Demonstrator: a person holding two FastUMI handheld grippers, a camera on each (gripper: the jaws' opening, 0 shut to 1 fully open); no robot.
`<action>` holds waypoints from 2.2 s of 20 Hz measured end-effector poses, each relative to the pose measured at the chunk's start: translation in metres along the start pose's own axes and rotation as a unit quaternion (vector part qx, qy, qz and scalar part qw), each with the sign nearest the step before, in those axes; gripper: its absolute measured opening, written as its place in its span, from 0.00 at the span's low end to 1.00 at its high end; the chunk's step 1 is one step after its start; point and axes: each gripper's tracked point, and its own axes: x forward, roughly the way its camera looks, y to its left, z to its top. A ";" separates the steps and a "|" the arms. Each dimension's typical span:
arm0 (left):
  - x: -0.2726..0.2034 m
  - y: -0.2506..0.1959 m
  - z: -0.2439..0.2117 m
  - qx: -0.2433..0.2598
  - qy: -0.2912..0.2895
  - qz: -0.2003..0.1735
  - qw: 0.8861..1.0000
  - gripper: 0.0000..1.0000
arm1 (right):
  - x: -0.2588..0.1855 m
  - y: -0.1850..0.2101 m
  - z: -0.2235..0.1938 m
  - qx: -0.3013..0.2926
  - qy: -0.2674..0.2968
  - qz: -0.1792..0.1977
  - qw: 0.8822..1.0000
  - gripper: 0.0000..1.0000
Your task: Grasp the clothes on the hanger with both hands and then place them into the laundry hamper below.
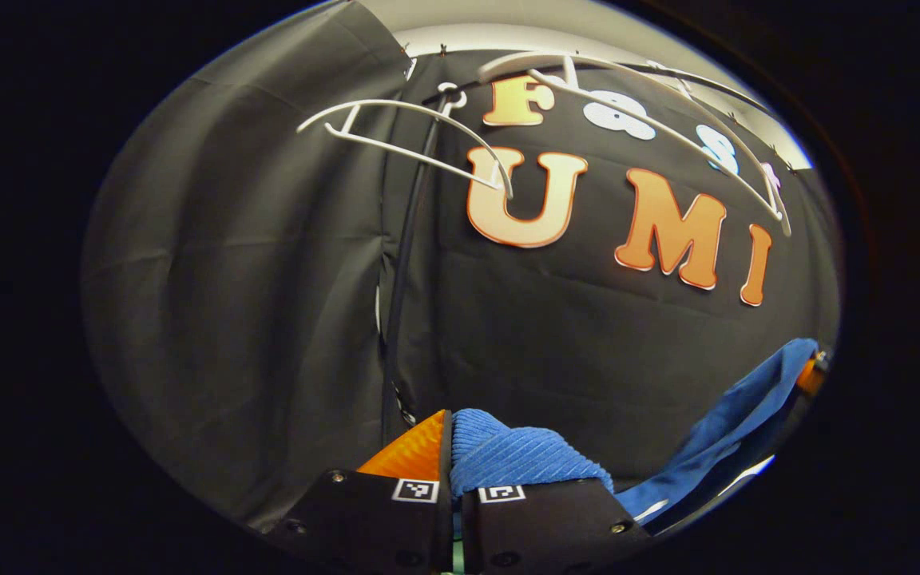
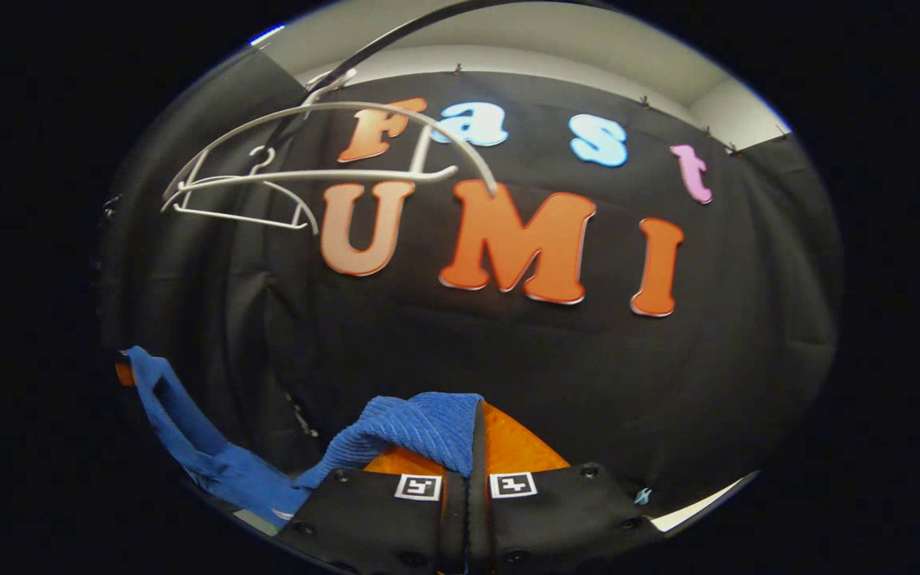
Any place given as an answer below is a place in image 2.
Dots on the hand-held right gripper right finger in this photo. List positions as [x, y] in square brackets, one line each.
[564, 519]

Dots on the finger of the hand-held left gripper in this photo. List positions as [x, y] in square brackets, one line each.
[124, 374]

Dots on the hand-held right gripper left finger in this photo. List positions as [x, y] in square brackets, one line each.
[380, 519]

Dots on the white hanger with crossbar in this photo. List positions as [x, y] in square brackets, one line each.
[228, 216]
[324, 174]

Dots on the black backdrop cloth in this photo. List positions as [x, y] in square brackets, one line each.
[588, 383]

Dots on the black clothes rail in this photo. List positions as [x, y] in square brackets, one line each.
[380, 48]

